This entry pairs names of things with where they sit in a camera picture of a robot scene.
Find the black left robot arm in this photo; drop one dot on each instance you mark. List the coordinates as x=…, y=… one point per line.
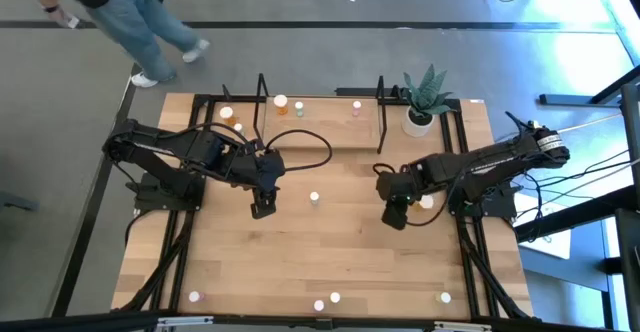
x=165, y=144

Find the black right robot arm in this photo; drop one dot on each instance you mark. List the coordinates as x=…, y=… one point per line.
x=490, y=164

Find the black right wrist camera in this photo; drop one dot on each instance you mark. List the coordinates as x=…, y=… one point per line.
x=386, y=182

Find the black aluminium rig frame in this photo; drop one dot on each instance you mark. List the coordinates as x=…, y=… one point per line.
x=182, y=267

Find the black neighbouring table frame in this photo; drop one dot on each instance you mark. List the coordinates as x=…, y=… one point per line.
x=575, y=216

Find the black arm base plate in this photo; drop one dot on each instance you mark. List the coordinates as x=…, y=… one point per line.
x=500, y=204
x=150, y=197

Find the small black camera box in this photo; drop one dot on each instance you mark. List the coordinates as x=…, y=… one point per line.
x=325, y=323

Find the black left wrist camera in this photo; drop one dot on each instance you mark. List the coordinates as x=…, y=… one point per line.
x=272, y=169

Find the large orange medicine bottle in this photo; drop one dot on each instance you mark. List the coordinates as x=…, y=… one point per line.
x=426, y=202
x=280, y=103
x=226, y=113

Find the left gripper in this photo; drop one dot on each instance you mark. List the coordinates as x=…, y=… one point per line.
x=242, y=167

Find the black overhead frame bar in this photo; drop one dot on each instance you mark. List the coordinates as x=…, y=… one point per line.
x=100, y=324

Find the small white handheld device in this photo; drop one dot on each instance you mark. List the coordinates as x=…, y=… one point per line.
x=73, y=21

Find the small pink medicine bottle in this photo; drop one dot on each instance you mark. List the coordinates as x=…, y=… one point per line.
x=356, y=107
x=319, y=305
x=195, y=297

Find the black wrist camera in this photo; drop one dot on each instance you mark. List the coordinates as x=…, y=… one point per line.
x=272, y=169
x=386, y=182

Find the potted snake plant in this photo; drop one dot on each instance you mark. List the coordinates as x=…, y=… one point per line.
x=425, y=97

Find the silver aluminium bracket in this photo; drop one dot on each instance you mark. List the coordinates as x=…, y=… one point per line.
x=462, y=327
x=185, y=321

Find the person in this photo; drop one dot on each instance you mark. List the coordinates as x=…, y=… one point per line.
x=140, y=27

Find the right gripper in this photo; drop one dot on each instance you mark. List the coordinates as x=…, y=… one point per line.
x=407, y=184

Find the dark grey floor fixture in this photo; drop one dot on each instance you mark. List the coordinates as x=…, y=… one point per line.
x=15, y=203

